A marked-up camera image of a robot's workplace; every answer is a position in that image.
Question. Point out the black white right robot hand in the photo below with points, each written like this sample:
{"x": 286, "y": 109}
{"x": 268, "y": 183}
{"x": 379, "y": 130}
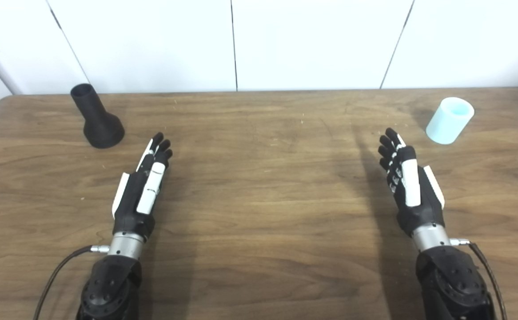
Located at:
{"x": 419, "y": 213}

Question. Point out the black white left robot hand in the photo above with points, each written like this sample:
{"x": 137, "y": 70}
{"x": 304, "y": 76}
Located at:
{"x": 130, "y": 200}

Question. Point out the black flared nozzle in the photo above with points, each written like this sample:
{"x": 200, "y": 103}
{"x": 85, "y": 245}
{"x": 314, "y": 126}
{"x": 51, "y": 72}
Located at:
{"x": 99, "y": 124}

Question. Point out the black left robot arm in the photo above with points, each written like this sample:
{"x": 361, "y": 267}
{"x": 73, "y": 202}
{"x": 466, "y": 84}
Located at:
{"x": 108, "y": 289}

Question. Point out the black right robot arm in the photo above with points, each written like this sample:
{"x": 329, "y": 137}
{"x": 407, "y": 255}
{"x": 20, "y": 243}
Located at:
{"x": 450, "y": 284}

